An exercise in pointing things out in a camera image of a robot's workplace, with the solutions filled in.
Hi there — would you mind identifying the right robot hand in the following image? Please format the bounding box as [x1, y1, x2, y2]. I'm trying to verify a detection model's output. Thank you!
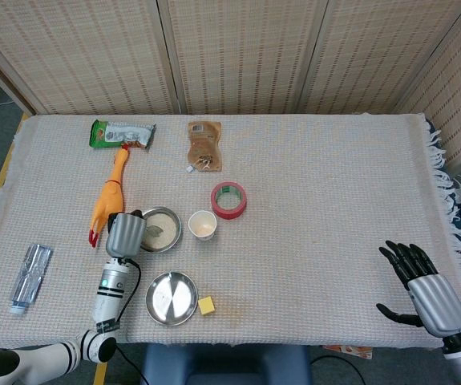
[375, 239, 461, 340]

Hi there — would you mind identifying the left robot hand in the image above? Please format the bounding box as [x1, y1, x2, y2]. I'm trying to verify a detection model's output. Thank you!
[105, 208, 148, 258]

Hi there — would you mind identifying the steel bowl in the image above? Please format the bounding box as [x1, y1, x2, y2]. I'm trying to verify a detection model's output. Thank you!
[135, 206, 183, 253]

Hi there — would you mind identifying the white paper cup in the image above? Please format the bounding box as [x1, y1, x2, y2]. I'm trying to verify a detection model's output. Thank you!
[188, 209, 218, 242]

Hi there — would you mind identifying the yellow rubber chicken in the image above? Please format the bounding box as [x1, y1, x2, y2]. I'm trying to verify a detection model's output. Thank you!
[88, 144, 131, 249]

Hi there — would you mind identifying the shallow steel plate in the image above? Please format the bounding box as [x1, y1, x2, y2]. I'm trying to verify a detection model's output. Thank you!
[145, 271, 199, 326]

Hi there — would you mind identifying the green snack bag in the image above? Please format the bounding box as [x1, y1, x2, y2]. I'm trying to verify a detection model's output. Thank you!
[89, 119, 157, 151]

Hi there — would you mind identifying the clear plastic water bottle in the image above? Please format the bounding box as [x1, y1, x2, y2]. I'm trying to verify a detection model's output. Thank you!
[10, 243, 54, 315]

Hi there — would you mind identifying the yellow cube block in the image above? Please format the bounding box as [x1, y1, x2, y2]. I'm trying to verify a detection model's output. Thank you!
[197, 296, 216, 315]

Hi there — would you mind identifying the red tape roll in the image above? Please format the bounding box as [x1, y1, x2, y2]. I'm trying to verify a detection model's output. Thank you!
[210, 180, 248, 221]

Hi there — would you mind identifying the brown spout pouch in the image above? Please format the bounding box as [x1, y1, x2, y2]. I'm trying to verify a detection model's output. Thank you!
[184, 121, 223, 174]

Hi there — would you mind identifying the white woven tablecloth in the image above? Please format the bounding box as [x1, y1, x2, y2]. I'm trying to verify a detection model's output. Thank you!
[0, 113, 461, 350]

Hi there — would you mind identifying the woven bamboo folding screen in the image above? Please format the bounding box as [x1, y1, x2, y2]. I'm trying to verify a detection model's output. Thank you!
[0, 0, 461, 172]

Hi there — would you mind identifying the black floor cable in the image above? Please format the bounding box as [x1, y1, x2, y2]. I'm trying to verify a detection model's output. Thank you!
[309, 355, 366, 385]

